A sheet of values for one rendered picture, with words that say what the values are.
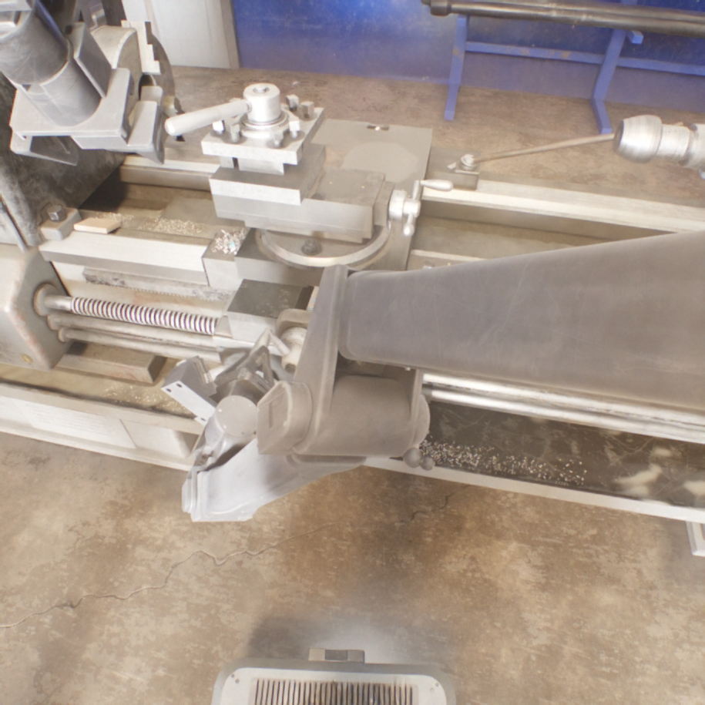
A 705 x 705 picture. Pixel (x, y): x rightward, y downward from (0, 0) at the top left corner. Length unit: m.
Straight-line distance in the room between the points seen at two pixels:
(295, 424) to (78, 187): 1.17
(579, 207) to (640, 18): 2.49
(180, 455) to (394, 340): 1.56
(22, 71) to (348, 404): 0.35
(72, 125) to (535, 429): 1.22
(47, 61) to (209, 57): 4.19
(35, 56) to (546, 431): 1.29
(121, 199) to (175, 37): 3.14
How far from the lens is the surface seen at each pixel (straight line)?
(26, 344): 1.42
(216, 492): 0.64
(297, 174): 0.97
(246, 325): 1.00
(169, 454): 1.83
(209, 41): 4.62
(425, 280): 0.27
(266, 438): 0.37
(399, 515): 1.70
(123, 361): 1.54
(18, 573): 1.90
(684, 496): 1.50
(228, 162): 1.00
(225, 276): 1.13
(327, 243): 0.99
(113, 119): 0.53
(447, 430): 1.38
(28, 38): 0.48
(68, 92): 0.52
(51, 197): 1.37
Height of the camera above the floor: 1.55
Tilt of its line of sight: 49 degrees down
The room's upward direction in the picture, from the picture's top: straight up
